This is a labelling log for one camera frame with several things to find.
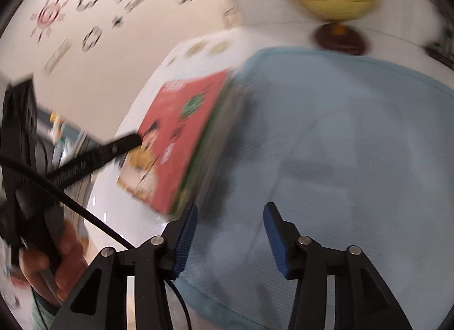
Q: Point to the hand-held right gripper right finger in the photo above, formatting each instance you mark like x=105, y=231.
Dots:
x=278, y=245

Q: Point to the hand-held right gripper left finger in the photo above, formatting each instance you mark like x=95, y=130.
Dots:
x=184, y=245

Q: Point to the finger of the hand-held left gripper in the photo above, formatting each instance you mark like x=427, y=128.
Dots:
x=99, y=159

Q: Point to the red cartoon cover book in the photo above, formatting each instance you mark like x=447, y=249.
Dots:
x=177, y=138

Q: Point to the stack of books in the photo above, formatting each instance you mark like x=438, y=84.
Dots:
x=216, y=138

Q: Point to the person's left forearm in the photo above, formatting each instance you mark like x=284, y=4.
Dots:
x=42, y=312

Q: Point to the person's left hand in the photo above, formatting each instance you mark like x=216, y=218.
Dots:
x=71, y=259

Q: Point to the small plush toy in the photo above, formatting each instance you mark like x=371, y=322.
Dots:
x=56, y=127

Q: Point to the light blue mat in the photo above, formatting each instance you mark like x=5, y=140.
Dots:
x=337, y=156

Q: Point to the white wall switch panel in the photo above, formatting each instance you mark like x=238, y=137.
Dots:
x=56, y=57

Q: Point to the red sun wall decal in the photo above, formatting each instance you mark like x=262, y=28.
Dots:
x=48, y=18

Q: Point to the black star wall decal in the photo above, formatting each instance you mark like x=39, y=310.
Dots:
x=117, y=22

